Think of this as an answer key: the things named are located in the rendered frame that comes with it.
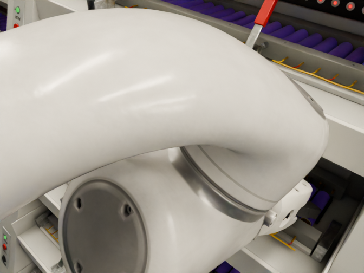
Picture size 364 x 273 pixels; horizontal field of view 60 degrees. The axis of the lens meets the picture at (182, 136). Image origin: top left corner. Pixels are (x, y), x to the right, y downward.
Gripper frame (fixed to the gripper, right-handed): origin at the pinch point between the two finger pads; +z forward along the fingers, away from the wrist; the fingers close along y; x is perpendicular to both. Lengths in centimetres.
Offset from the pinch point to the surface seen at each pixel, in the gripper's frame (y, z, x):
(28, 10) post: 52, -9, -7
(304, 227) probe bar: -5.7, -1.2, 3.3
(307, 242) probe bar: -6.8, -1.5, 4.6
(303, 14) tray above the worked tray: 8.6, 5.3, -22.3
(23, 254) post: 51, 6, 53
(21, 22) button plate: 54, -9, -4
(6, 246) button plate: 55, 3, 52
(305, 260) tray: -7.6, -2.0, 6.6
